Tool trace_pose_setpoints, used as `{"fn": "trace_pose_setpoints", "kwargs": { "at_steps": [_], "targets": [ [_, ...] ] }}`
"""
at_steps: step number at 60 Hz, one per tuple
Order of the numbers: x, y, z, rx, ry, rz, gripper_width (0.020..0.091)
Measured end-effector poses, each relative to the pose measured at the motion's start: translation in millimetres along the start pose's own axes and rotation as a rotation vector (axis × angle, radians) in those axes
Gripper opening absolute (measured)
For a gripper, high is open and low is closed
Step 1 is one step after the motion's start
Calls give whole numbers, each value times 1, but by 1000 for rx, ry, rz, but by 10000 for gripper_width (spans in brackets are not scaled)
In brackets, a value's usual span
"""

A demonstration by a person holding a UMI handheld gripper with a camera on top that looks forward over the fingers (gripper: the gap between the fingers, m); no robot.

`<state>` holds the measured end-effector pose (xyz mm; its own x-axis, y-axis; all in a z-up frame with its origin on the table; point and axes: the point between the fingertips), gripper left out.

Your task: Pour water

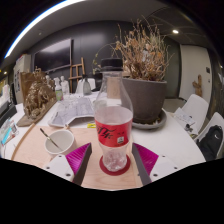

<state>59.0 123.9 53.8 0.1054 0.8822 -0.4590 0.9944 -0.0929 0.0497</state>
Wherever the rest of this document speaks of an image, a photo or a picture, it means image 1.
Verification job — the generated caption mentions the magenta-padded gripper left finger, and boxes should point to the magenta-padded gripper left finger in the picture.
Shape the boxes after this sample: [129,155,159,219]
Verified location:
[43,142,93,186]

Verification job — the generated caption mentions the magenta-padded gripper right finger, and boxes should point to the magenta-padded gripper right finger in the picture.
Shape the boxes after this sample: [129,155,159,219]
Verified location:
[132,143,181,186]

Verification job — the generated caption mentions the clear red-labelled drink bottle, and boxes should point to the clear red-labelled drink bottle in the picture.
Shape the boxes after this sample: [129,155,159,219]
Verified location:
[93,58,134,173]

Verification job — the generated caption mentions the white ceramic cup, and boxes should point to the white ceramic cup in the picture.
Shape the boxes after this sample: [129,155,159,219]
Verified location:
[44,129,77,158]

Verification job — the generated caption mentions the metal spoon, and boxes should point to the metal spoon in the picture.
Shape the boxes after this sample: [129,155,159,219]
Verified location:
[39,127,64,153]

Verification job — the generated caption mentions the grey plant saucer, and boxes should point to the grey plant saucer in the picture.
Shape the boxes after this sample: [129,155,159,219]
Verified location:
[131,108,168,130]

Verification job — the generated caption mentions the printed newspaper sheet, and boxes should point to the printed newspaper sheet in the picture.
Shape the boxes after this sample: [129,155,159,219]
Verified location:
[47,95,98,128]

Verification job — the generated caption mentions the papers on chair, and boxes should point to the papers on chair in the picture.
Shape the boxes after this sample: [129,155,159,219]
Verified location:
[173,107,198,134]

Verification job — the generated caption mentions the dried plant in grey pot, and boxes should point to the dried plant in grey pot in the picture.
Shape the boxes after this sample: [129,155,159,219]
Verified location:
[93,18,174,125]

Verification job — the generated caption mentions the black backpack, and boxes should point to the black backpack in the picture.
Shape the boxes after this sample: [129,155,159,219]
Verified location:
[196,124,224,161]

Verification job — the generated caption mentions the green-labelled spray bottle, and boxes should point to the green-labelled spray bottle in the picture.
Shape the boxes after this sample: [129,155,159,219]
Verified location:
[54,77,64,102]

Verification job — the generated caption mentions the white chair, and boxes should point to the white chair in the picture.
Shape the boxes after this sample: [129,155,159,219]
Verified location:
[193,111,224,161]
[74,78,101,96]
[173,93,210,136]

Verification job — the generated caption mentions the white plaster bust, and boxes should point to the white plaster bust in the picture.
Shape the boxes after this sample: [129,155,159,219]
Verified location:
[59,75,71,96]

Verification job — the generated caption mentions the colourful painting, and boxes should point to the colourful painting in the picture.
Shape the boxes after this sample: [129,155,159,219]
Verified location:
[0,118,19,146]

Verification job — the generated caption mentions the wooden easel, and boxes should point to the wooden easel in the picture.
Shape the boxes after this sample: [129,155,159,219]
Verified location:
[68,56,86,94]

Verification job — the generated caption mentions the black box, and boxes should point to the black box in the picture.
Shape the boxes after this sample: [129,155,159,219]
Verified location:
[0,99,18,128]

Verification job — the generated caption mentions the wooden figure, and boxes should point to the wooden figure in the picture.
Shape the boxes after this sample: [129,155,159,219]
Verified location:
[192,73,204,98]

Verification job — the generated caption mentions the brown carved wooden panel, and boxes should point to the brown carved wooden panel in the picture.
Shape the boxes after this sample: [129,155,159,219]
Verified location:
[19,70,38,104]

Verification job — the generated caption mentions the long ceiling light strip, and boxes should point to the long ceiling light strip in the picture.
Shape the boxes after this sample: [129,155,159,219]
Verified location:
[3,0,88,59]

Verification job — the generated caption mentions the black wall screen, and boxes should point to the black wall screen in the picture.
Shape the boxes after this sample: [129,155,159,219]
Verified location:
[33,38,73,72]

